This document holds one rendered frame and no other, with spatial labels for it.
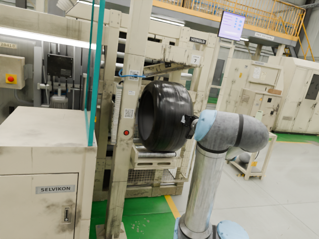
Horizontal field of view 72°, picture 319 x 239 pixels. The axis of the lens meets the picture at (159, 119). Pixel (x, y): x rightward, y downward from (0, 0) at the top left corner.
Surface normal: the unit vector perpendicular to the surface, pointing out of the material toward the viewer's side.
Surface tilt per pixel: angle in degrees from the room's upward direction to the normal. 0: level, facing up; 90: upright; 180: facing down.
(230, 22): 90
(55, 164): 90
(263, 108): 90
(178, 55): 90
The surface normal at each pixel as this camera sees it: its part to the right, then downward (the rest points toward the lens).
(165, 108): 0.11, -0.14
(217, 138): -0.20, 0.44
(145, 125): 0.36, -0.32
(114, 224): 0.33, 0.31
